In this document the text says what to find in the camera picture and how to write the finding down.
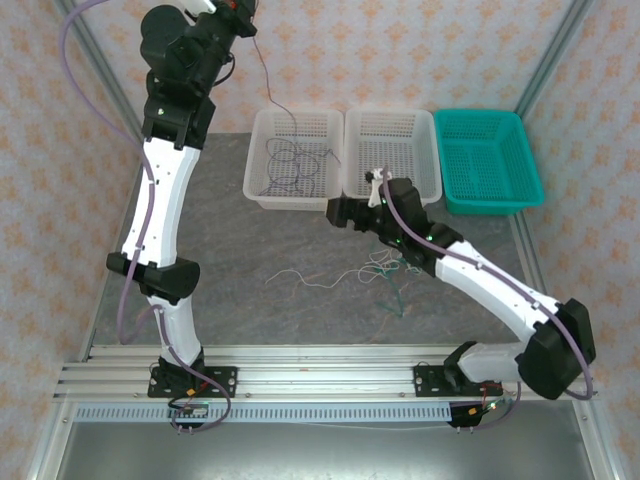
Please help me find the grey slotted cable duct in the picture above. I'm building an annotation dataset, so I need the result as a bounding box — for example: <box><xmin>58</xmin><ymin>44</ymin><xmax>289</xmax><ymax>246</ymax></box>
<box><xmin>74</xmin><ymin>403</ymin><xmax>454</xmax><ymax>424</ymax></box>

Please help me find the thin green cable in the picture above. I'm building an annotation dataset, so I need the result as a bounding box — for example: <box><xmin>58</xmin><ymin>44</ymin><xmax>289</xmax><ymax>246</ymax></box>
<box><xmin>373</xmin><ymin>259</ymin><xmax>409</xmax><ymax>319</ymax></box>

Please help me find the small controller circuit board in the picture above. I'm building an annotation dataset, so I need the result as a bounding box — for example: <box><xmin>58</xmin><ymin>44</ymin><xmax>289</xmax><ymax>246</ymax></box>
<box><xmin>467</xmin><ymin>399</ymin><xmax>507</xmax><ymax>417</ymax></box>
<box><xmin>167</xmin><ymin>401</ymin><xmax>210</xmax><ymax>420</ymax></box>

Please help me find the right arm purple harness hose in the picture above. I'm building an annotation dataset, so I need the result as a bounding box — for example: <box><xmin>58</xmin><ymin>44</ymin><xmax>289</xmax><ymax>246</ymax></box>
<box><xmin>379</xmin><ymin>177</ymin><xmax>599</xmax><ymax>432</ymax></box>

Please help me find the arm purple harness hose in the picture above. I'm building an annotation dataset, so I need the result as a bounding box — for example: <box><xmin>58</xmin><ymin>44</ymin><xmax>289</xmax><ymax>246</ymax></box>
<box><xmin>379</xmin><ymin>177</ymin><xmax>599</xmax><ymax>432</ymax></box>
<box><xmin>58</xmin><ymin>0</ymin><xmax>234</xmax><ymax>434</ymax></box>

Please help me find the teal perforated plastic basket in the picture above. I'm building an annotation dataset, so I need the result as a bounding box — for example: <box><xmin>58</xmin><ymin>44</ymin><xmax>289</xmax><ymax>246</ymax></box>
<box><xmin>432</xmin><ymin>108</ymin><xmax>545</xmax><ymax>216</ymax></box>

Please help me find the white perforated plastic basket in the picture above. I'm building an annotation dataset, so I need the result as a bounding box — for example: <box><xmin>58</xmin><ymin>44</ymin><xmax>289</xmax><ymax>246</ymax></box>
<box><xmin>342</xmin><ymin>107</ymin><xmax>444</xmax><ymax>210</ymax></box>
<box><xmin>242</xmin><ymin>108</ymin><xmax>345</xmax><ymax>211</ymax></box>

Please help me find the left arm purple harness hose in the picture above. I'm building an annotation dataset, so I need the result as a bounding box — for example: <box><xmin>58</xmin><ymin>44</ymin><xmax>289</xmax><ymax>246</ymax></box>
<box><xmin>58</xmin><ymin>0</ymin><xmax>234</xmax><ymax>434</ymax></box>

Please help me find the thin white cable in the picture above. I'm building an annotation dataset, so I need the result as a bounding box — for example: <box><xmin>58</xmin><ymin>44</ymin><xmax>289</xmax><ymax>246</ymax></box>
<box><xmin>264</xmin><ymin>248</ymin><xmax>427</xmax><ymax>290</ymax></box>

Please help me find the aluminium frame post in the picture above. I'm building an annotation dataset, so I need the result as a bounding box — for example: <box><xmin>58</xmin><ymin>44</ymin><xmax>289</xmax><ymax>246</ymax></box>
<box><xmin>514</xmin><ymin>0</ymin><xmax>594</xmax><ymax>119</ymax></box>
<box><xmin>52</xmin><ymin>0</ymin><xmax>151</xmax><ymax>149</ymax></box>

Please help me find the thin purple cable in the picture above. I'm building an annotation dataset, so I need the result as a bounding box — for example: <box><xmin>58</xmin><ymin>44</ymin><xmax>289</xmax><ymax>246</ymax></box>
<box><xmin>251</xmin><ymin>35</ymin><xmax>345</xmax><ymax>200</ymax></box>

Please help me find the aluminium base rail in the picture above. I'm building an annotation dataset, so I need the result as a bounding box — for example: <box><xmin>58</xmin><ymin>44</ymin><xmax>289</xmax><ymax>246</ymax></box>
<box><xmin>54</xmin><ymin>343</ymin><xmax>599</xmax><ymax>402</ymax></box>

